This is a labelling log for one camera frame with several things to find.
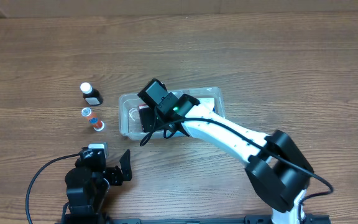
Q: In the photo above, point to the white bandage box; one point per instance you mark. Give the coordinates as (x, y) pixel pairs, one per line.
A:
(209, 103)

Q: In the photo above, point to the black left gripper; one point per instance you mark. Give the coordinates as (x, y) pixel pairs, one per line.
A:
(119, 177)

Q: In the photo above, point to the red Panadol box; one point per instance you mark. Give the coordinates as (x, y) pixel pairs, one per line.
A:
(145, 115)

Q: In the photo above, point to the dark bottle white cap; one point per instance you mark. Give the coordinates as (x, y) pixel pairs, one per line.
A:
(91, 95)

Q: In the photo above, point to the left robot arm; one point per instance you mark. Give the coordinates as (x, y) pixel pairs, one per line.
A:
(89, 182)

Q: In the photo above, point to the clear plastic container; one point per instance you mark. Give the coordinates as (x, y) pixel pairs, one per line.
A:
(129, 121)

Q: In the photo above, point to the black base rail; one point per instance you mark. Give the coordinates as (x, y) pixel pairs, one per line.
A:
(194, 220)

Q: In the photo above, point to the orange tube white cap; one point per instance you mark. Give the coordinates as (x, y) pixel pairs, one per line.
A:
(93, 120)

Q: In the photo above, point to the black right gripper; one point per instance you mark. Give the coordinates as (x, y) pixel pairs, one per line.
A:
(152, 124)

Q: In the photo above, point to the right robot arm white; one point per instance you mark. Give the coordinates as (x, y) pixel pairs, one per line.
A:
(276, 168)

